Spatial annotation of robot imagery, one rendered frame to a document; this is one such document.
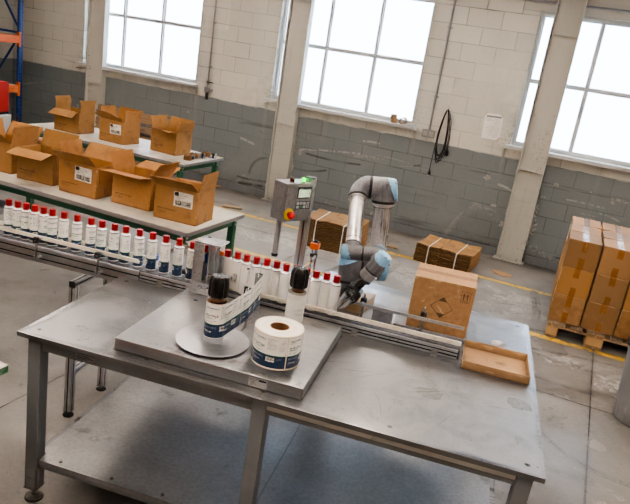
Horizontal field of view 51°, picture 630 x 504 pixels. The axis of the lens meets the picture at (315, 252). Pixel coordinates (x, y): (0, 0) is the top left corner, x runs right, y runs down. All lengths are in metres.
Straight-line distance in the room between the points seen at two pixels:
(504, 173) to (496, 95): 0.92
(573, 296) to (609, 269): 0.37
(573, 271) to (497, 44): 3.23
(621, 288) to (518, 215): 2.46
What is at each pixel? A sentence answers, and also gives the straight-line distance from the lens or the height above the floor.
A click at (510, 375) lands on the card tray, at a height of 0.85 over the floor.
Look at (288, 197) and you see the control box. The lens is 3.17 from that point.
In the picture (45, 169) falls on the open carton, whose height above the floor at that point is 0.90.
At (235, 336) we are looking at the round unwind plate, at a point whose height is 0.89.
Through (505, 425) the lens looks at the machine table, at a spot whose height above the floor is 0.83.
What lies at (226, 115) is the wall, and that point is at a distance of 9.51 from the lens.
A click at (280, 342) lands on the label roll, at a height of 1.00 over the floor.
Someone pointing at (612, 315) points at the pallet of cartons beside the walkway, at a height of 0.32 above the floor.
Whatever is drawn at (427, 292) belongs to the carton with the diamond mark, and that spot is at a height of 1.04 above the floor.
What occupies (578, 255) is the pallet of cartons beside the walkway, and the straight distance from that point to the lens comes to 6.06.
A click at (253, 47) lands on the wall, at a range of 9.30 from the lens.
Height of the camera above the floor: 2.11
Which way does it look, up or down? 17 degrees down
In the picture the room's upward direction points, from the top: 9 degrees clockwise
